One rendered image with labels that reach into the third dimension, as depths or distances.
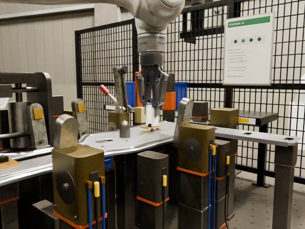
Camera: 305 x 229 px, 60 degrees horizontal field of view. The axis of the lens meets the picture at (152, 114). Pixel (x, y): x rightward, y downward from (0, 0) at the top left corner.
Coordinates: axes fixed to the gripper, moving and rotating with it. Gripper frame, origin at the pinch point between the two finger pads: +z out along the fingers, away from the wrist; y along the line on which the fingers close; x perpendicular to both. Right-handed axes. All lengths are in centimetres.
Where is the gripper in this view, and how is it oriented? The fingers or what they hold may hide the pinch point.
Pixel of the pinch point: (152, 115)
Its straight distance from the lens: 88.3
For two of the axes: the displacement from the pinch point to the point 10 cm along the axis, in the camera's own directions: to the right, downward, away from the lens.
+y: 7.6, 0.7, -6.5
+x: 6.5, -1.0, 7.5
